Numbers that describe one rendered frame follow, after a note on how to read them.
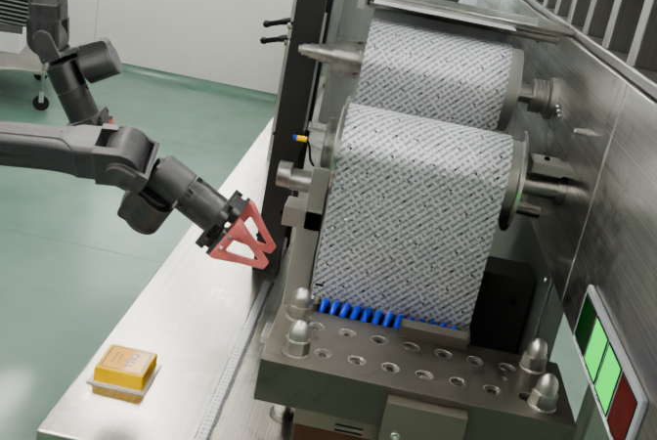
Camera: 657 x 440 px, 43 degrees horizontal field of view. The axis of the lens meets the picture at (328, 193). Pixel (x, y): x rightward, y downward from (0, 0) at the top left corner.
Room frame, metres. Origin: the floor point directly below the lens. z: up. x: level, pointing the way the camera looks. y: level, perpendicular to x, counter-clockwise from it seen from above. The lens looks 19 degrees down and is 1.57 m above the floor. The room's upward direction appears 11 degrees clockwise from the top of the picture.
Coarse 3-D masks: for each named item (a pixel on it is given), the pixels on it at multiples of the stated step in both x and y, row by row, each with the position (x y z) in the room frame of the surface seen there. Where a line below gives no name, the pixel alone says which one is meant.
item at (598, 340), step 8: (600, 328) 0.81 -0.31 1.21; (592, 336) 0.83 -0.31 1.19; (600, 336) 0.80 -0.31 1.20; (592, 344) 0.82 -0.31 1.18; (600, 344) 0.80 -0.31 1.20; (592, 352) 0.81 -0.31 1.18; (600, 352) 0.79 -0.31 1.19; (592, 360) 0.81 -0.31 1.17; (592, 368) 0.80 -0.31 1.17; (592, 376) 0.79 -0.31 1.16
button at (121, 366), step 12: (120, 348) 1.06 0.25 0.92; (132, 348) 1.06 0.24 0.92; (108, 360) 1.02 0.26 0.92; (120, 360) 1.03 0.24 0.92; (132, 360) 1.03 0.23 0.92; (144, 360) 1.04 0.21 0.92; (96, 372) 1.00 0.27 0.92; (108, 372) 1.00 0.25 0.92; (120, 372) 1.00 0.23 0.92; (132, 372) 1.00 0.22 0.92; (144, 372) 1.01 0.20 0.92; (120, 384) 1.00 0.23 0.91; (132, 384) 1.00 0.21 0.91; (144, 384) 1.01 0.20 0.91
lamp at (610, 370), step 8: (608, 352) 0.77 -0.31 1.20; (608, 360) 0.76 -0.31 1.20; (608, 368) 0.75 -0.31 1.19; (616, 368) 0.73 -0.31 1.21; (600, 376) 0.77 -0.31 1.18; (608, 376) 0.75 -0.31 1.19; (616, 376) 0.73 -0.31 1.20; (600, 384) 0.76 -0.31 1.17; (608, 384) 0.74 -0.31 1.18; (600, 392) 0.75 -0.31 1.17; (608, 392) 0.73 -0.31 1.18; (600, 400) 0.75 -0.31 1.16; (608, 400) 0.73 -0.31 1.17
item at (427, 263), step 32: (352, 192) 1.12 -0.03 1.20; (352, 224) 1.12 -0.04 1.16; (384, 224) 1.12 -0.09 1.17; (416, 224) 1.11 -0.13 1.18; (448, 224) 1.11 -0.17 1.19; (480, 224) 1.11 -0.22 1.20; (320, 256) 1.12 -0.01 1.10; (352, 256) 1.12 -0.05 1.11; (384, 256) 1.12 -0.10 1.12; (416, 256) 1.11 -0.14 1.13; (448, 256) 1.11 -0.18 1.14; (480, 256) 1.11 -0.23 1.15; (320, 288) 1.12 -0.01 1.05; (352, 288) 1.12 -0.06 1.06; (384, 288) 1.12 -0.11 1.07; (416, 288) 1.11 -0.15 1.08; (448, 288) 1.11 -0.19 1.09; (416, 320) 1.11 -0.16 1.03; (448, 320) 1.11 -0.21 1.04
